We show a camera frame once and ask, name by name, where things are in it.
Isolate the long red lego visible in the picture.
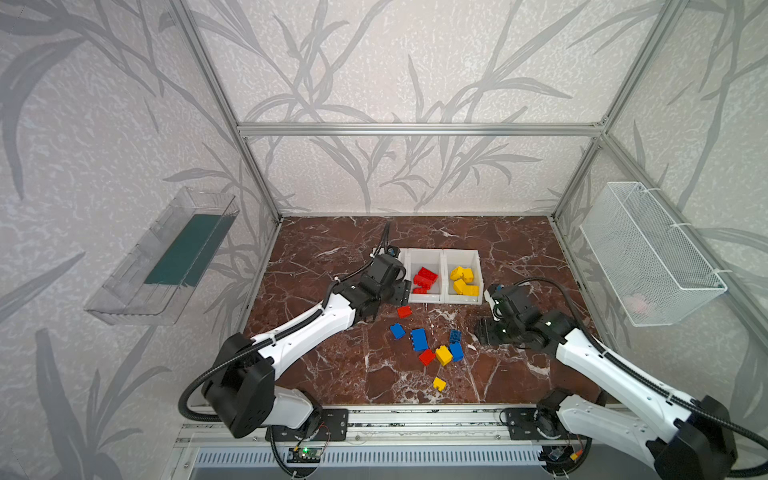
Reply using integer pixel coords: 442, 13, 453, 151
413, 275, 434, 290

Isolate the left white bin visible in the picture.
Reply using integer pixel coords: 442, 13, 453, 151
366, 281, 385, 301

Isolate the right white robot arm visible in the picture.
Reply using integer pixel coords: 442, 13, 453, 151
477, 279, 767, 479

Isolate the blue lego lower right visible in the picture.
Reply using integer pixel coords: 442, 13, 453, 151
449, 343, 464, 362

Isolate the middle white bin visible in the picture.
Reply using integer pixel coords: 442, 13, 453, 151
399, 248, 444, 304

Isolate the clear plastic wall shelf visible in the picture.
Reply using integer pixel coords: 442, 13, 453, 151
85, 187, 240, 326

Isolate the blue lego left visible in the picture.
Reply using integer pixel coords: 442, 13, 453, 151
390, 323, 406, 339

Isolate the pink object in basket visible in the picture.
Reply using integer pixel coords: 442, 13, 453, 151
623, 294, 656, 317

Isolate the small blue lego right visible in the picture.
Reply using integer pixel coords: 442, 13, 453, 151
449, 330, 462, 345

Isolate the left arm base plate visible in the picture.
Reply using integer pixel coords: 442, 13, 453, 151
266, 408, 350, 442

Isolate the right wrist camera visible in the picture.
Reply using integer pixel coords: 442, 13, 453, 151
483, 284, 501, 321

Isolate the blue lego stack center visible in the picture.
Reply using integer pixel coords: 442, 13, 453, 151
411, 328, 429, 353

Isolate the white wire mesh basket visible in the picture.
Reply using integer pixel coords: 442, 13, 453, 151
580, 181, 728, 327

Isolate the white bin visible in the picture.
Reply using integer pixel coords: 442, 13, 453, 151
366, 281, 385, 301
399, 248, 444, 304
441, 249, 484, 305

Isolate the aluminium front rail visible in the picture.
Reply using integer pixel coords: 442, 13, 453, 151
173, 403, 682, 448

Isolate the right white bin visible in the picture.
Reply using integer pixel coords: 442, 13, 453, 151
441, 249, 484, 305

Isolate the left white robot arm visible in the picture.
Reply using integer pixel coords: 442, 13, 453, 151
177, 246, 411, 438

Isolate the yellow lego front alone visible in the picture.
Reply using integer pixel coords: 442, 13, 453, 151
433, 377, 447, 392

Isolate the small red lego top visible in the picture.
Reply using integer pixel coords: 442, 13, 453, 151
397, 306, 413, 319

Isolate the narrow yellow lego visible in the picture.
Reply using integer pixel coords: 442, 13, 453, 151
462, 285, 480, 297

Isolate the green circuit board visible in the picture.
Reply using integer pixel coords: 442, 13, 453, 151
286, 447, 325, 464

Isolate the right circuit board with wires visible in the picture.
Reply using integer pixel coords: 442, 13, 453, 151
539, 446, 585, 478

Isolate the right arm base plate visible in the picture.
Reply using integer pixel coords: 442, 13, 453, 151
499, 407, 586, 442

